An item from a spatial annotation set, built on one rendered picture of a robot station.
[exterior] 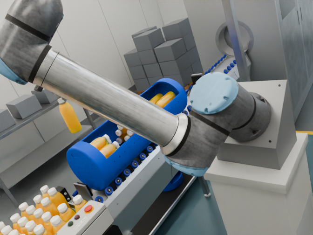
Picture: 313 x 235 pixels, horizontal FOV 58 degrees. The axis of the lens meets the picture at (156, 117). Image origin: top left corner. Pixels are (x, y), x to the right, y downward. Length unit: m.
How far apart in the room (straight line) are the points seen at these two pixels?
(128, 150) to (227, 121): 0.78
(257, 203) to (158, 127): 0.52
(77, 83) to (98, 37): 5.11
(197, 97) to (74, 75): 0.38
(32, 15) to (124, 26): 5.66
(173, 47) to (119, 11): 1.91
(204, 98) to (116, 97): 0.28
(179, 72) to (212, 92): 4.12
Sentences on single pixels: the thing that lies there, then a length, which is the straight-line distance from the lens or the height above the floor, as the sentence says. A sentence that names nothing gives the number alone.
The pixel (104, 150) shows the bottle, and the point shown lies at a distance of 1.55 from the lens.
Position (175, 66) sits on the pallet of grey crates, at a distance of 5.00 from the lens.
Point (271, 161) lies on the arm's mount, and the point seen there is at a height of 1.13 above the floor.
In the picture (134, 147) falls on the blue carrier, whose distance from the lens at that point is 1.60.
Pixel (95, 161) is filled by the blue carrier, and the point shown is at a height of 1.16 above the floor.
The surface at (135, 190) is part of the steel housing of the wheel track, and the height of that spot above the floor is 0.86.
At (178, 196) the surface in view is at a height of 0.15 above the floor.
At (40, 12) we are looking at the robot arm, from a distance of 0.81.
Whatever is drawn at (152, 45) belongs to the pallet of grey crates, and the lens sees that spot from 5.15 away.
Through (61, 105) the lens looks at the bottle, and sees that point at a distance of 1.60.
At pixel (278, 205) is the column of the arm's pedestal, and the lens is 1.14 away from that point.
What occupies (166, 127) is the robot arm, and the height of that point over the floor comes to 1.42.
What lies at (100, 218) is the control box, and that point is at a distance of 1.25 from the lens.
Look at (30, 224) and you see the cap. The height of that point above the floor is 1.11.
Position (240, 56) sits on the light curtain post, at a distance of 2.33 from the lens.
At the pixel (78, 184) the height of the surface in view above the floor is 1.05.
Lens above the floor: 1.79
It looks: 23 degrees down
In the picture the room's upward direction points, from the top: 21 degrees counter-clockwise
